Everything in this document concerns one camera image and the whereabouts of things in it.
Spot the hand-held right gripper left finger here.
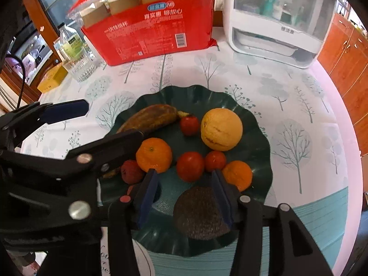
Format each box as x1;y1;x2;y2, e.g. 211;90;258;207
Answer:
37;168;159;276

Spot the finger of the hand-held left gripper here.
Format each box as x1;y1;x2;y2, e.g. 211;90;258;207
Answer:
0;99;89;150
67;129;144;176

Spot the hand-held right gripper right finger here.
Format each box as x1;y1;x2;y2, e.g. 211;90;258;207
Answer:
211;170;334;276

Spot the orange mandarin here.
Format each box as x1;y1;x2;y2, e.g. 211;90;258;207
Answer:
136;138;173;173
222;160;253;192

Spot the dark avocado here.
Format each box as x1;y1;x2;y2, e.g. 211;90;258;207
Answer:
173;186;230;240

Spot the overripe brown banana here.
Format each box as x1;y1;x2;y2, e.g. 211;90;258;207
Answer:
102;104;191;179

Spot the large red tomato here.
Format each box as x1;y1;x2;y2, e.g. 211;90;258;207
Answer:
176;151;205;182

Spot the green leaf-shaped plate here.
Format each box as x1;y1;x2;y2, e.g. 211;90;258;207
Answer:
98;85;273;258

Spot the large yellow citrus fruit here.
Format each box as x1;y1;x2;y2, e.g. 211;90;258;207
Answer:
200;108;243;152

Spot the small red tomato with stem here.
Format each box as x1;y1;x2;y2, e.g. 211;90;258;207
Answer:
180;115;200;136

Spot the small red lychee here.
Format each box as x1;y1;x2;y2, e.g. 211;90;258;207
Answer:
121;159;144;184

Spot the yellow box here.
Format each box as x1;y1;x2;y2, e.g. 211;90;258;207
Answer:
37;63;69;94

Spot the clear drinking glass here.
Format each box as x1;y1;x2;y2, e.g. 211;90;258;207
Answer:
62;53;100;82

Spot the clear bottle with green label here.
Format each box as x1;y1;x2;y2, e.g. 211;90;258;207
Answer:
53;23;87;64

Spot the glass door cabinet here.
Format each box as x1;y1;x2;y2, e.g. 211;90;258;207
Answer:
0;0;95;112

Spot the red pack of paper cups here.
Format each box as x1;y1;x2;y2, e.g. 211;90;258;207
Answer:
67;0;219;66

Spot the tree-print tablecloth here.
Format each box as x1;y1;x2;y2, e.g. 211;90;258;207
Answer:
20;26;363;276

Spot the orange wooden cabinet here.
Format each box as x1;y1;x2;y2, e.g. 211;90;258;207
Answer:
318;11;368;138

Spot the white countertop appliance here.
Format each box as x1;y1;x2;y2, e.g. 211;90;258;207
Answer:
223;0;338;69

